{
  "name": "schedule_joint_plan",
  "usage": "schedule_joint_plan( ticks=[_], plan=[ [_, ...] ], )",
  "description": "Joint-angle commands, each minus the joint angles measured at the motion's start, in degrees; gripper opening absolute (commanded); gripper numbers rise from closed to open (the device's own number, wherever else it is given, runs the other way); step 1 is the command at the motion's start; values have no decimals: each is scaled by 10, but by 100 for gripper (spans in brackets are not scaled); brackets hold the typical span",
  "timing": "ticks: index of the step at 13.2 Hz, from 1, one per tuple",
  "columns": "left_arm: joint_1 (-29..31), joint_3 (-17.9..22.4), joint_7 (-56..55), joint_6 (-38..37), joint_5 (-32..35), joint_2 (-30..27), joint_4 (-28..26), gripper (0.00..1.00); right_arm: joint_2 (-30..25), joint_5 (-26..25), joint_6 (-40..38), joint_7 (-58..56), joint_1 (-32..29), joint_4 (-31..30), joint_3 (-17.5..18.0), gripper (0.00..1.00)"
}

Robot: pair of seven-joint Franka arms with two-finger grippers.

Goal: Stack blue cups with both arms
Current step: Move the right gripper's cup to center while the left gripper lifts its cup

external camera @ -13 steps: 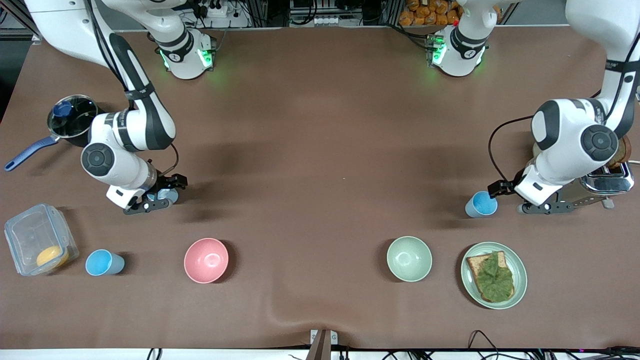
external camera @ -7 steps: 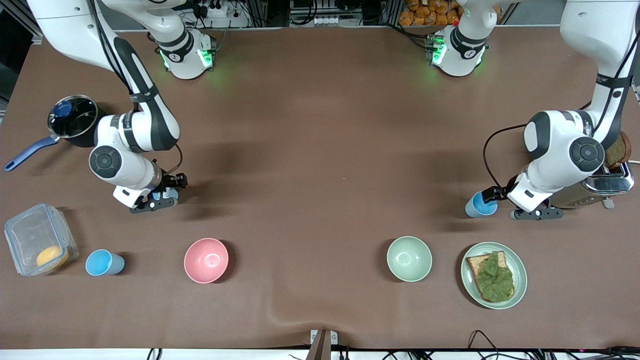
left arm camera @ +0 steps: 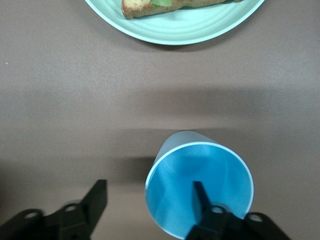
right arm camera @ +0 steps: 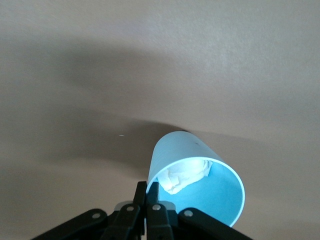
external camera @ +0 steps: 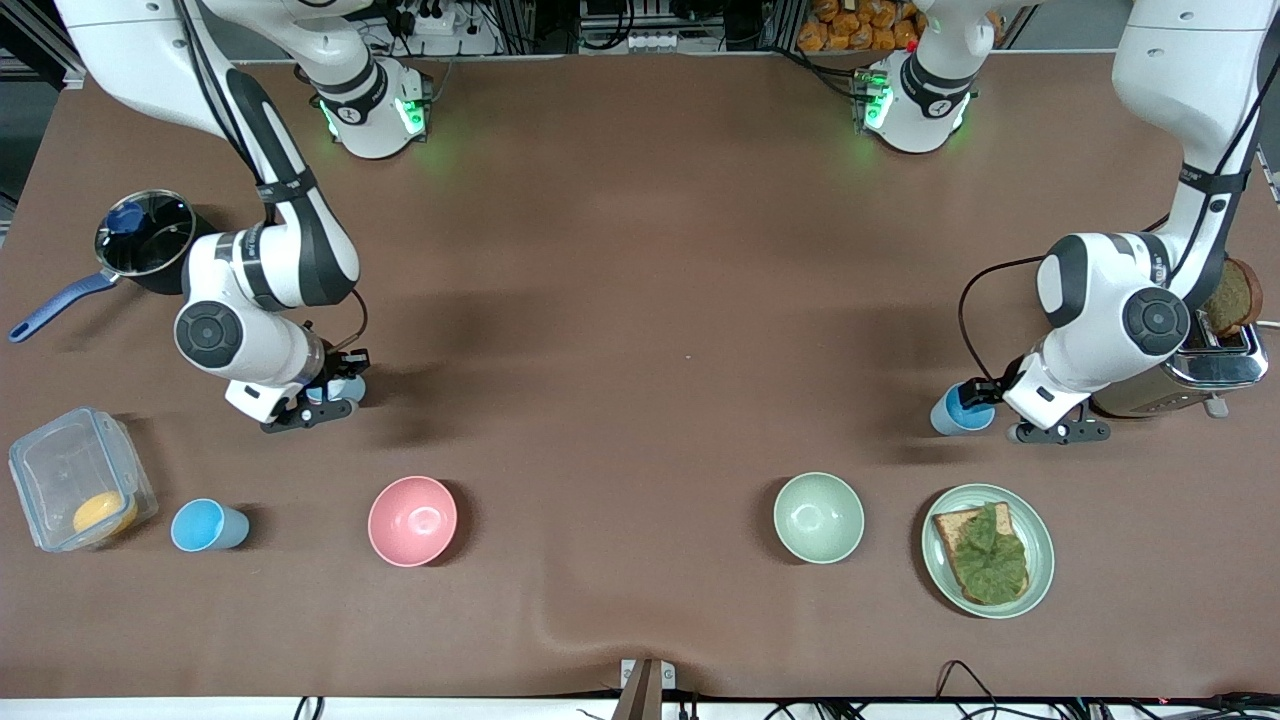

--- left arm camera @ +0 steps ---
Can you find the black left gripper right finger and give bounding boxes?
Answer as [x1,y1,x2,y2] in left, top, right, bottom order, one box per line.
[184,181,292,240]

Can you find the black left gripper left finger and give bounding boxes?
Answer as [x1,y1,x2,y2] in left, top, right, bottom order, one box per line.
[0,179,108,240]

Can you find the light blue plastic cup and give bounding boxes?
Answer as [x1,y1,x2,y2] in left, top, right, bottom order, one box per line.
[144,130,255,240]

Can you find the mint green plate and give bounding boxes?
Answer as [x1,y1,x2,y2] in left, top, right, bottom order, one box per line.
[84,0,266,46]

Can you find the toasted sandwich with lettuce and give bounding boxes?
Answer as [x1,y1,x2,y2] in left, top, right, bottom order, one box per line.
[121,0,241,20]

